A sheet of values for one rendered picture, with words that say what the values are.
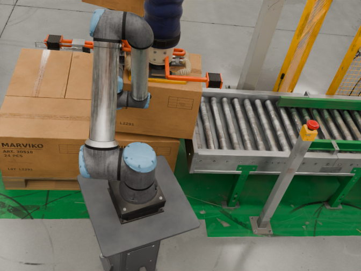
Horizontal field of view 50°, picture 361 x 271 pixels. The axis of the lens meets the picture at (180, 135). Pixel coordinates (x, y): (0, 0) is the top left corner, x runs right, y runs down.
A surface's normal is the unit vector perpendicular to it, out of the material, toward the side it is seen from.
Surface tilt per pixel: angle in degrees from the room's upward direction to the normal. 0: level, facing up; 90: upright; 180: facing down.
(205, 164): 90
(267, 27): 90
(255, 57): 90
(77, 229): 0
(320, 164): 90
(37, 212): 0
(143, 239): 0
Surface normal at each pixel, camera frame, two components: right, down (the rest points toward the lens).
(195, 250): 0.14, -0.70
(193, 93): -0.01, 0.70
